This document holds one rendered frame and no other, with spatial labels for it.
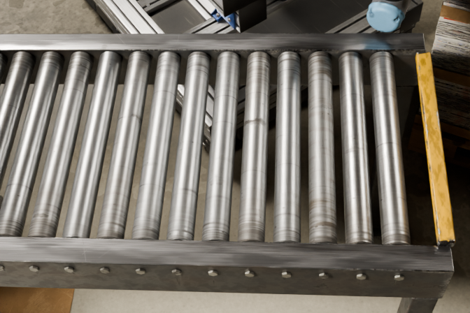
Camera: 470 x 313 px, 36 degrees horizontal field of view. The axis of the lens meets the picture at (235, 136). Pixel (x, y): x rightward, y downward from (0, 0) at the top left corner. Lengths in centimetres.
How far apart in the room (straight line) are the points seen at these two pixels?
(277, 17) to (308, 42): 88
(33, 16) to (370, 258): 194
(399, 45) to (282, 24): 90
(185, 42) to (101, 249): 51
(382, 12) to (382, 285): 56
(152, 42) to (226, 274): 56
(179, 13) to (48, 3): 66
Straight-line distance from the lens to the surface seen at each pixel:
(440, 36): 196
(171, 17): 246
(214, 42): 156
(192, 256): 128
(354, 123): 143
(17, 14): 293
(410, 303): 142
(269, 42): 155
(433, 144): 139
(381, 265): 128
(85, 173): 141
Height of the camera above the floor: 195
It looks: 55 degrees down
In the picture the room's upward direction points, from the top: 6 degrees counter-clockwise
